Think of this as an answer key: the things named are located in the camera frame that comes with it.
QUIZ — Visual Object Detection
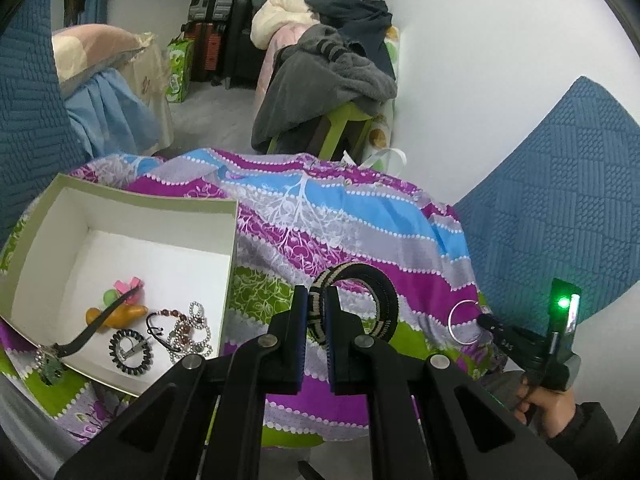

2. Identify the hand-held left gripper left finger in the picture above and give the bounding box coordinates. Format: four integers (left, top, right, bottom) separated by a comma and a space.
52, 285, 308, 480

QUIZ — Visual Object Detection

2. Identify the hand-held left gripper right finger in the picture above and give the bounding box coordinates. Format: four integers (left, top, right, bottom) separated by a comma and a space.
322, 290, 578, 480

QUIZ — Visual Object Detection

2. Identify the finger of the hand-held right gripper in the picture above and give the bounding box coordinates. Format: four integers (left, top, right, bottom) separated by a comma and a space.
475, 312, 543, 361

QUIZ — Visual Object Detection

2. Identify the silver hoop bangle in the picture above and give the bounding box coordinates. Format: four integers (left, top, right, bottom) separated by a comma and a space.
448, 300, 493, 345

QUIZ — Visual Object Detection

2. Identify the black woven bangle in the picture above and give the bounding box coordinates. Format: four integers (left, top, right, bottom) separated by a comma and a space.
306, 262, 401, 351

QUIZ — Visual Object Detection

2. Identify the silver bead chain bracelet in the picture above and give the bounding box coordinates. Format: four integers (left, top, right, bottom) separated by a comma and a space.
167, 301, 213, 363

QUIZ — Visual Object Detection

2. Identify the brown bead bracelet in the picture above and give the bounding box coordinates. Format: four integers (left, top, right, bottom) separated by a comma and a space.
145, 307, 201, 356

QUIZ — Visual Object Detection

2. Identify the white cardboard box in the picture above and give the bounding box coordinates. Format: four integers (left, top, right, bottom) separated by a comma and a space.
0, 172, 240, 396

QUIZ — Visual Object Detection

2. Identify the black spiral hair tie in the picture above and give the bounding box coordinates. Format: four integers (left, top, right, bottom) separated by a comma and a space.
109, 329, 153, 375

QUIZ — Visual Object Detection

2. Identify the jewelled watch with black strap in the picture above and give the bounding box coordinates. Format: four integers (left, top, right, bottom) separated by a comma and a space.
34, 285, 146, 386

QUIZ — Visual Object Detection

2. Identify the person's right hand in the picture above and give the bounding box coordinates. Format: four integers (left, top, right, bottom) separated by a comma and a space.
512, 375, 578, 438

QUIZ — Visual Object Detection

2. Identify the striped printed blanket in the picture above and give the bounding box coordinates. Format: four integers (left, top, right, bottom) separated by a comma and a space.
0, 147, 496, 451

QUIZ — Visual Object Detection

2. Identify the blue quilted pillow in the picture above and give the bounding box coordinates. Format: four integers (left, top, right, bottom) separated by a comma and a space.
452, 76, 640, 361

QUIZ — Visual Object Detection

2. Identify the white ribbon loop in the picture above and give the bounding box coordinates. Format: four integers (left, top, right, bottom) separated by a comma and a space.
345, 147, 408, 178

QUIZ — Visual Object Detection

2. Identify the green wooden stool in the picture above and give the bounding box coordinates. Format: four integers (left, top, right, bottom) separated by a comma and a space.
267, 102, 373, 158

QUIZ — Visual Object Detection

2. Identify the grey towel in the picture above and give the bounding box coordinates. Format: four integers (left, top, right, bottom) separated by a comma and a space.
250, 25, 398, 153

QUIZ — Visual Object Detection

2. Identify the cream floral cloth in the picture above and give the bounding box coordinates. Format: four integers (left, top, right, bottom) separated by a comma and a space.
120, 32, 176, 153

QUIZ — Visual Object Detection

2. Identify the light blue cloth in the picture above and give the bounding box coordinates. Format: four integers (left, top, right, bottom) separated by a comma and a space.
65, 67, 163, 158

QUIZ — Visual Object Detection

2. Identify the green printed bag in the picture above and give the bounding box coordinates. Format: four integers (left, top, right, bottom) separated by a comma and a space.
166, 35, 196, 103

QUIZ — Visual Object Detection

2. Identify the red suitcase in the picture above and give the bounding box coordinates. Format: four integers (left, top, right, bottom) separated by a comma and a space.
187, 20, 228, 83

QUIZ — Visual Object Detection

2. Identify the cream pink duvet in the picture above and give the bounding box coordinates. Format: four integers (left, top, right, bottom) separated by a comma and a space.
250, 0, 321, 61

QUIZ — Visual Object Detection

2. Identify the dark blue clothes pile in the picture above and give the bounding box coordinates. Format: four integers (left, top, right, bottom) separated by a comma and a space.
305, 0, 396, 76

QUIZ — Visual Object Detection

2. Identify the blue textured cushion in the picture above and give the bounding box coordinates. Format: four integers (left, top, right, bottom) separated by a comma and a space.
0, 0, 91, 246

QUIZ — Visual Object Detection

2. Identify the pink pillow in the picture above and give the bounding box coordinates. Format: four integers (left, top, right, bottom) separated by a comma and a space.
52, 24, 151, 83

